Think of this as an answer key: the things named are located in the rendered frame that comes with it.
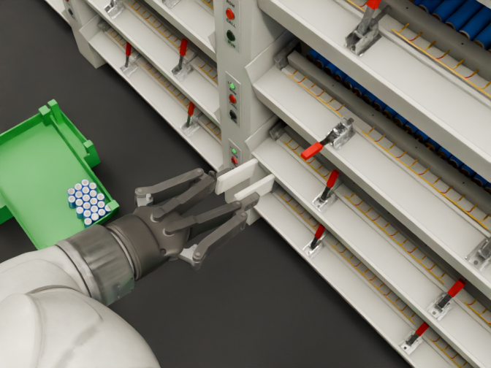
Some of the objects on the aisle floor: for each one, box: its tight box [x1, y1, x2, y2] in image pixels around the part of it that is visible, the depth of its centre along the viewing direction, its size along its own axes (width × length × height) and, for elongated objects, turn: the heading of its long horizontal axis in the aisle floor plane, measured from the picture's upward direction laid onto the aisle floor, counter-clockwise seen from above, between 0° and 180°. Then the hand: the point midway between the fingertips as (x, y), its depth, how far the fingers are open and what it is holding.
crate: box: [0, 105, 119, 250], centre depth 128 cm, size 30×20×8 cm
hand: (245, 184), depth 74 cm, fingers open, 3 cm apart
